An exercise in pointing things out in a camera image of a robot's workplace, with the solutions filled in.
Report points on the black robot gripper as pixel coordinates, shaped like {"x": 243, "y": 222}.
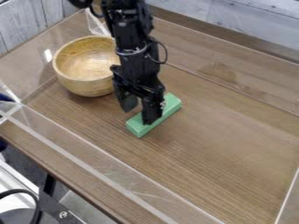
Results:
{"x": 136, "y": 80}

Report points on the green rectangular block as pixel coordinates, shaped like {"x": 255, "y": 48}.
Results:
{"x": 139, "y": 129}

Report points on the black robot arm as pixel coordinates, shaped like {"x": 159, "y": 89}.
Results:
{"x": 129, "y": 23}

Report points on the light brown wooden bowl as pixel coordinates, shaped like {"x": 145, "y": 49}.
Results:
{"x": 81, "y": 64}

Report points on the black table leg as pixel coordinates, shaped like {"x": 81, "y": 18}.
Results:
{"x": 49, "y": 184}

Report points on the clear acrylic tray enclosure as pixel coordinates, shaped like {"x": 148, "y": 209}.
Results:
{"x": 216, "y": 165}

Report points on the black metal base bracket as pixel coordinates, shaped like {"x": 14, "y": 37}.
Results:
{"x": 56, "y": 210}

